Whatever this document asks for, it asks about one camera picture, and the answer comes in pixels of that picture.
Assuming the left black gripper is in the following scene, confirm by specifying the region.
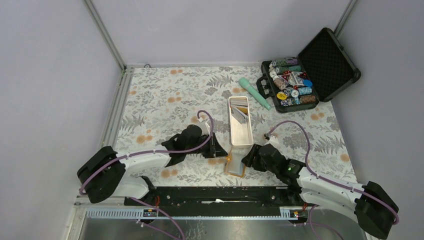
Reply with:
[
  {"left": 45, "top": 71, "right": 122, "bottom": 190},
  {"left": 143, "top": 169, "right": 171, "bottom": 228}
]
[{"left": 185, "top": 132, "right": 228, "bottom": 159}]

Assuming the orange leather card holder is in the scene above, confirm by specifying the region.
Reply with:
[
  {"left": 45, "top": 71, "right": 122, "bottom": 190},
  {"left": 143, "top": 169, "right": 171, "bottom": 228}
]
[{"left": 224, "top": 148, "right": 247, "bottom": 178}]

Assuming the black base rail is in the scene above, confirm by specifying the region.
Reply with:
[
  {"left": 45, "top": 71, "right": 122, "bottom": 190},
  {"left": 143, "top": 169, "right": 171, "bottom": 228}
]
[{"left": 141, "top": 186, "right": 309, "bottom": 218}]

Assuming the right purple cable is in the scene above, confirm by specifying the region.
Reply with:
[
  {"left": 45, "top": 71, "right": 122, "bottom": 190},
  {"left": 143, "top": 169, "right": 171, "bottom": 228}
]
[{"left": 264, "top": 120, "right": 400, "bottom": 240}]

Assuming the black poker chip case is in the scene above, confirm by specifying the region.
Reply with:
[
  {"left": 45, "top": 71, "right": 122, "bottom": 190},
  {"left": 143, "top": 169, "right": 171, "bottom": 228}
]
[{"left": 256, "top": 27, "right": 361, "bottom": 113}]

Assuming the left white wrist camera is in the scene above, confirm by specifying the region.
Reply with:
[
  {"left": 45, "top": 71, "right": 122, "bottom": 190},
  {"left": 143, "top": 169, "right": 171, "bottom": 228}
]
[{"left": 197, "top": 116, "right": 213, "bottom": 135}]

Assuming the grey card in tray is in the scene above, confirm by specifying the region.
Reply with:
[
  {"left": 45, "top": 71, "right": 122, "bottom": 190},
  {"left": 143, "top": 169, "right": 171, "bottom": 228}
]
[{"left": 231, "top": 107, "right": 249, "bottom": 124}]

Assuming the purple cable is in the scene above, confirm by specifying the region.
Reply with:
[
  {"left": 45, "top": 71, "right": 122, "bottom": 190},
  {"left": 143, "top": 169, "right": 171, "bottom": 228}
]
[
  {"left": 264, "top": 120, "right": 400, "bottom": 240},
  {"left": 78, "top": 110, "right": 216, "bottom": 240}
]

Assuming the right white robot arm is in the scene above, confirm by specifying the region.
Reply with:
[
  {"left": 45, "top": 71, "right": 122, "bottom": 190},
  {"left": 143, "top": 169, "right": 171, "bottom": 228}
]
[{"left": 241, "top": 144, "right": 399, "bottom": 240}]

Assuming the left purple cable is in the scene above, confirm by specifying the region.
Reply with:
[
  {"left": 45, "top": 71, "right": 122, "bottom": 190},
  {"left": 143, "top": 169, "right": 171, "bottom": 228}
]
[{"left": 78, "top": 110, "right": 216, "bottom": 240}]

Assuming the mint green handle tool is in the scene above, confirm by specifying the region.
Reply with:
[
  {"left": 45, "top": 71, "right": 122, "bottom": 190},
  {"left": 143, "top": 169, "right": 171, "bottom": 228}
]
[{"left": 238, "top": 77, "right": 272, "bottom": 110}]

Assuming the white plastic tray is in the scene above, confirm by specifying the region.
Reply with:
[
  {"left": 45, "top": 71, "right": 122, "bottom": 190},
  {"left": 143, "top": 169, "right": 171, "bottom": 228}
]
[{"left": 228, "top": 96, "right": 254, "bottom": 149}]

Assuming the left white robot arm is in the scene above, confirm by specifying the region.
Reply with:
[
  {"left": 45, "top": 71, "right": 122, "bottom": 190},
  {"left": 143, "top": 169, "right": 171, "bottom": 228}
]
[{"left": 76, "top": 124, "right": 228, "bottom": 206}]

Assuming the cards stack in tray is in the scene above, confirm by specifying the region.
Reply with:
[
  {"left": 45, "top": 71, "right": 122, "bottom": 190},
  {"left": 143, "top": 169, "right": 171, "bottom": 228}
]
[{"left": 229, "top": 98, "right": 248, "bottom": 109}]

